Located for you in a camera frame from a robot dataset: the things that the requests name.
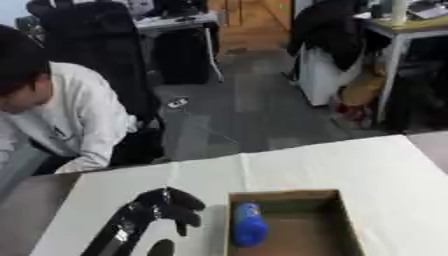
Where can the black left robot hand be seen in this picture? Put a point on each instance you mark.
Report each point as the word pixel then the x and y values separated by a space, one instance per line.
pixel 169 205

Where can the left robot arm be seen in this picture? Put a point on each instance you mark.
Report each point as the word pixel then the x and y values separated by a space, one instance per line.
pixel 116 233

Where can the tan cardboard box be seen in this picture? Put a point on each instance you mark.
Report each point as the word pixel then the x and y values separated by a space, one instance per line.
pixel 291 230

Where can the blue cylindrical bottle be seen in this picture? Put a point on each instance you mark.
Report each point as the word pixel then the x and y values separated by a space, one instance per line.
pixel 249 225

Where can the person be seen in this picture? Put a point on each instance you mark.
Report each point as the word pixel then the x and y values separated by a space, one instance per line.
pixel 58 113

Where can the black cabinet under desk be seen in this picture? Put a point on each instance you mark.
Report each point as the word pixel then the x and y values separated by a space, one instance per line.
pixel 182 56

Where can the black office chair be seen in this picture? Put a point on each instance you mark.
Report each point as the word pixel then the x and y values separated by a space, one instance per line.
pixel 99 56

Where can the white desk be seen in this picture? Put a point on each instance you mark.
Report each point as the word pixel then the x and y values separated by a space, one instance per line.
pixel 175 23

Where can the chair with black jacket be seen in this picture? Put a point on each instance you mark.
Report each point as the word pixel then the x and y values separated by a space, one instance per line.
pixel 332 50

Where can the tan bag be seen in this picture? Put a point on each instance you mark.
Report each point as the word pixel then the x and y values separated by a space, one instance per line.
pixel 364 86

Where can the white table with yellow top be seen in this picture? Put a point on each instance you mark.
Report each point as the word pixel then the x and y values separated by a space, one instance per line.
pixel 408 33

